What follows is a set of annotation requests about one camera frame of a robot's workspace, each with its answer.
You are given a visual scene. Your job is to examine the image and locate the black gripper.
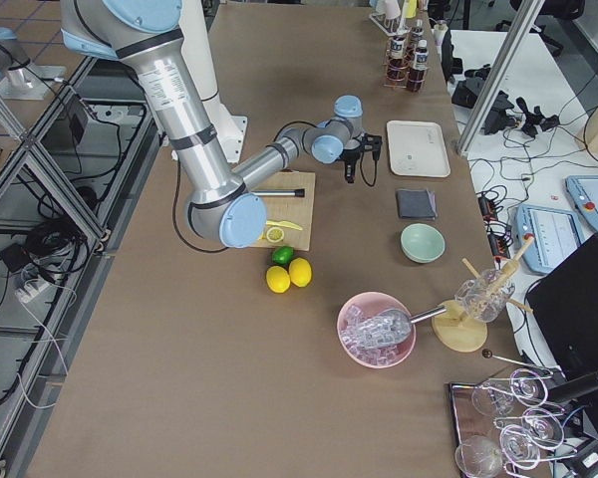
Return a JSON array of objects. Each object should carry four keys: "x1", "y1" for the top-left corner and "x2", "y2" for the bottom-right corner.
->
[{"x1": 339, "y1": 139, "x2": 363, "y2": 184}]

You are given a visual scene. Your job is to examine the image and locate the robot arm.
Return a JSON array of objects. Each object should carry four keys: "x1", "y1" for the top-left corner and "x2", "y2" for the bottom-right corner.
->
[{"x1": 61, "y1": 1, "x2": 365, "y2": 248}]

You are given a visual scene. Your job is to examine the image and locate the wooden cutting board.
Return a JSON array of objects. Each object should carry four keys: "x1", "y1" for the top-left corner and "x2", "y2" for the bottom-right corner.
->
[{"x1": 252, "y1": 171, "x2": 316, "y2": 251}]

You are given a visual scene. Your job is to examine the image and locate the cream rabbit tray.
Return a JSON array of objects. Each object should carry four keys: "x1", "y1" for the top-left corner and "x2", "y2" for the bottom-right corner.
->
[{"x1": 386, "y1": 119, "x2": 450, "y2": 178}]

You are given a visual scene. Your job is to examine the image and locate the grey folded cloth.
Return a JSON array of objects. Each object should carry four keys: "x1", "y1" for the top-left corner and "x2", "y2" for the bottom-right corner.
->
[{"x1": 396, "y1": 189, "x2": 438, "y2": 220}]

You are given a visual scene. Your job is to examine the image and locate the steel muddler black tip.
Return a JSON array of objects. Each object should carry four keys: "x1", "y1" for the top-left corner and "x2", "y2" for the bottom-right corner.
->
[{"x1": 253, "y1": 188, "x2": 306, "y2": 198}]

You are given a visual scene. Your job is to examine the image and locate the yellow plastic knife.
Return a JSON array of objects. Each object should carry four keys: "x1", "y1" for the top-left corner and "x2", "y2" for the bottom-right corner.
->
[{"x1": 266, "y1": 220, "x2": 303, "y2": 231}]

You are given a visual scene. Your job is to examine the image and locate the upper lemon slice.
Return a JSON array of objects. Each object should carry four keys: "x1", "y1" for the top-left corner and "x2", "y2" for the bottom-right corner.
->
[{"x1": 265, "y1": 226, "x2": 285, "y2": 244}]

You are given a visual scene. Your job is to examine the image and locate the mint green bowl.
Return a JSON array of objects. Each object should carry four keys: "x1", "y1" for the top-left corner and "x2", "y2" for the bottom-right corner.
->
[{"x1": 400, "y1": 223, "x2": 446, "y2": 264}]

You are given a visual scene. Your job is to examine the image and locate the green lime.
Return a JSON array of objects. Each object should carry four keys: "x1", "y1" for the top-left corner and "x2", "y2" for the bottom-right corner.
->
[{"x1": 271, "y1": 245, "x2": 295, "y2": 266}]

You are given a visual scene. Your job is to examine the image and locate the back right tea bottle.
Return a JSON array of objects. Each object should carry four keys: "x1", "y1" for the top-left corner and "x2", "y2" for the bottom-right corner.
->
[{"x1": 386, "y1": 34, "x2": 407, "y2": 85}]

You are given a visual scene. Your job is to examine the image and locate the tea bottle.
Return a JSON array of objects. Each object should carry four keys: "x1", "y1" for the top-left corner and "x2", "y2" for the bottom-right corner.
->
[
  {"x1": 406, "y1": 40, "x2": 429, "y2": 93},
  {"x1": 410, "y1": 19, "x2": 424, "y2": 47},
  {"x1": 386, "y1": 34, "x2": 407, "y2": 85}
]

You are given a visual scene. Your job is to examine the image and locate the front tea bottle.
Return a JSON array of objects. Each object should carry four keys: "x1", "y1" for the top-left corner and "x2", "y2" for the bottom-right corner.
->
[{"x1": 406, "y1": 40, "x2": 429, "y2": 93}]

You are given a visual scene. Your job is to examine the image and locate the upper whole lemon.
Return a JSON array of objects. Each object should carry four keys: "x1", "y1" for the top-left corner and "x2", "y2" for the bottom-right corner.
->
[{"x1": 288, "y1": 258, "x2": 313, "y2": 288}]

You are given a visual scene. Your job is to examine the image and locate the whole lemon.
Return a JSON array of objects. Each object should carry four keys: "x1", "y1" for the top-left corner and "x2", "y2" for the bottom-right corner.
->
[
  {"x1": 265, "y1": 265, "x2": 291, "y2": 294},
  {"x1": 288, "y1": 258, "x2": 313, "y2": 288}
]

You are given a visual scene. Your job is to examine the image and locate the lower whole lemon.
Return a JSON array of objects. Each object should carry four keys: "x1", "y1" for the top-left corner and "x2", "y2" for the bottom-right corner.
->
[{"x1": 265, "y1": 265, "x2": 291, "y2": 294}]

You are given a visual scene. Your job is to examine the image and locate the pink ice bowl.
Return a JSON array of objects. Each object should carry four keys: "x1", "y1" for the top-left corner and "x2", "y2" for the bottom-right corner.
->
[{"x1": 337, "y1": 292, "x2": 417, "y2": 368}]

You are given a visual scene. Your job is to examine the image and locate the back left tea bottle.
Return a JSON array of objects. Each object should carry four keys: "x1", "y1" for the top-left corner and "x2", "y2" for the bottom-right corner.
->
[{"x1": 410, "y1": 19, "x2": 424, "y2": 47}]

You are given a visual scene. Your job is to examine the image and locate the steel ice scoop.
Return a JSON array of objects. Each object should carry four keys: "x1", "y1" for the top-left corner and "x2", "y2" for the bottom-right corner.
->
[{"x1": 359, "y1": 306, "x2": 447, "y2": 349}]

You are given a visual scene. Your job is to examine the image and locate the glass mug on stand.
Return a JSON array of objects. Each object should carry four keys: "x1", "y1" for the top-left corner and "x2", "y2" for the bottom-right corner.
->
[{"x1": 454, "y1": 269, "x2": 515, "y2": 323}]

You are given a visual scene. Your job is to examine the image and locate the wooden cup stand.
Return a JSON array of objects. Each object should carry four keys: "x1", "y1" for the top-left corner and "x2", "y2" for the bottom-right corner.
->
[{"x1": 432, "y1": 236, "x2": 534, "y2": 353}]

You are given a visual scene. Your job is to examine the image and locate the blue teach pendant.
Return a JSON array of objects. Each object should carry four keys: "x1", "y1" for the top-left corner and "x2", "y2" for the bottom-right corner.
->
[{"x1": 515, "y1": 204, "x2": 584, "y2": 275}]

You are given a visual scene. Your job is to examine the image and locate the black laptop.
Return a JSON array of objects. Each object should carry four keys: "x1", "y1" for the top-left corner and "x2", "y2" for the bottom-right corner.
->
[{"x1": 527, "y1": 233, "x2": 598, "y2": 376}]

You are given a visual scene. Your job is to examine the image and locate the wine glass rack tray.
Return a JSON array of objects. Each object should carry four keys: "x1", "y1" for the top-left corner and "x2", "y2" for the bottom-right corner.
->
[{"x1": 447, "y1": 366, "x2": 598, "y2": 477}]

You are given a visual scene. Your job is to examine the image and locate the copper wire bottle rack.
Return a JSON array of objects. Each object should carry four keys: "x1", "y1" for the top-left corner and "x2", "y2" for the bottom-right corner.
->
[{"x1": 383, "y1": 30, "x2": 429, "y2": 93}]

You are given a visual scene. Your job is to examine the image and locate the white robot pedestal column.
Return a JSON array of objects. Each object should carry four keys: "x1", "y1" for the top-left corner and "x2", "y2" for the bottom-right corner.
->
[{"x1": 178, "y1": 0, "x2": 219, "y2": 106}]

